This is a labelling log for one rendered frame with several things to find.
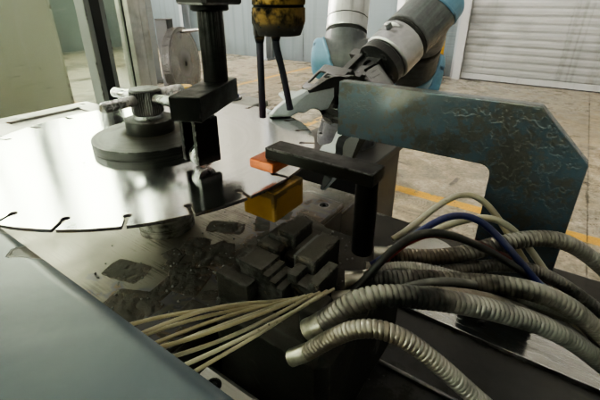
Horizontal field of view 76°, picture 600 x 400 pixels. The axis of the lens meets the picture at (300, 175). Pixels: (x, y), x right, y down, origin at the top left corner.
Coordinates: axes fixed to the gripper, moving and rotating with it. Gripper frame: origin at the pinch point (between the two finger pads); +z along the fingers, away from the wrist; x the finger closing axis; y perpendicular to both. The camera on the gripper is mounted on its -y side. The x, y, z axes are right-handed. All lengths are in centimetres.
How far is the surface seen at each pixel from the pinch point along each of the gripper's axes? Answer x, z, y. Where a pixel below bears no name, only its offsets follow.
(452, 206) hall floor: -160, -79, 68
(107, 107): 21.2, 12.3, -1.9
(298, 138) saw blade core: 8.3, 1.2, -7.6
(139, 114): 18.5, 10.7, -0.6
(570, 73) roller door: -361, -415, 169
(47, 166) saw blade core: 20.5, 19.4, -0.9
